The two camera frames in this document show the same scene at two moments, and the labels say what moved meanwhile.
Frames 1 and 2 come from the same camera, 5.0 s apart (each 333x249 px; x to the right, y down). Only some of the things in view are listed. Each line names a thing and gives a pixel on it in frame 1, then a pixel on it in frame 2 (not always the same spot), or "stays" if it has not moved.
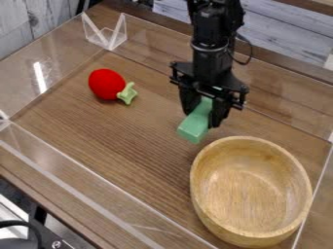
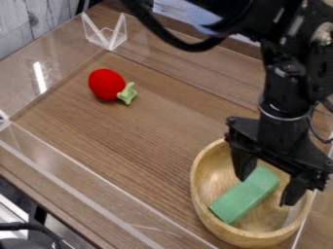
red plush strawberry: x=108 y=84 stays
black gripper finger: x=219 y=109 to x=294 y=192
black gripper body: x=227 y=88 to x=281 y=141
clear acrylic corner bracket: x=107 y=38 stays
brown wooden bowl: x=250 y=191 stays
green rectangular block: x=195 y=124 to x=260 y=184
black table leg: x=40 y=214 stays
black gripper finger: x=190 y=98 to x=244 y=161
